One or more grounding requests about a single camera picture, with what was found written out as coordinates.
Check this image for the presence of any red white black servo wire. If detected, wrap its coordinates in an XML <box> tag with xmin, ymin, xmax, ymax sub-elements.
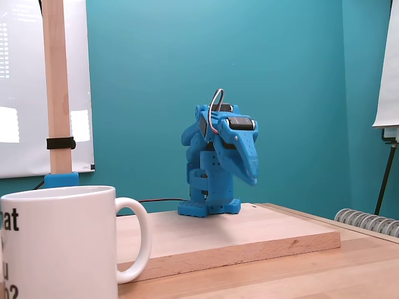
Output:
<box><xmin>208</xmin><ymin>88</ymin><xmax>225</xmax><ymax>135</ymax></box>

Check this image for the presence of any blue printed post mount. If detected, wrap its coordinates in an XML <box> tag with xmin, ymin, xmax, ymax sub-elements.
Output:
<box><xmin>43</xmin><ymin>171</ymin><xmax>80</xmax><ymax>189</ymax></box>

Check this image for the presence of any black strap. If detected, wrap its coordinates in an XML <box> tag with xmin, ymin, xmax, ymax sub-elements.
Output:
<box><xmin>46</xmin><ymin>136</ymin><xmax>77</xmax><ymax>151</ymax></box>

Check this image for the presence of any white flipchart on stand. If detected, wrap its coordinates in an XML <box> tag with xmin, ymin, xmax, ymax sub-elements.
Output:
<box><xmin>371</xmin><ymin>0</ymin><xmax>399</xmax><ymax>216</ymax></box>

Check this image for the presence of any wooden post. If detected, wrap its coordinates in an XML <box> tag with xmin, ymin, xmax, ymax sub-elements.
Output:
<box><xmin>40</xmin><ymin>0</ymin><xmax>74</xmax><ymax>175</ymax></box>

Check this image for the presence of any white ceramic mug black lettering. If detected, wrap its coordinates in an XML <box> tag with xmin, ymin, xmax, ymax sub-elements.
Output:
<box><xmin>0</xmin><ymin>185</ymin><xmax>153</xmax><ymax>299</ymax></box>

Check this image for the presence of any thin red black wire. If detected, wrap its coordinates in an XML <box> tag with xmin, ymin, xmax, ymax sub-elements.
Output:
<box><xmin>117</xmin><ymin>197</ymin><xmax>188</xmax><ymax>217</ymax></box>

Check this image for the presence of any light wooden base board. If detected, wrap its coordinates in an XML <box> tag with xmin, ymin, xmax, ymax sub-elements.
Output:
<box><xmin>115</xmin><ymin>202</ymin><xmax>342</xmax><ymax>283</ymax></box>

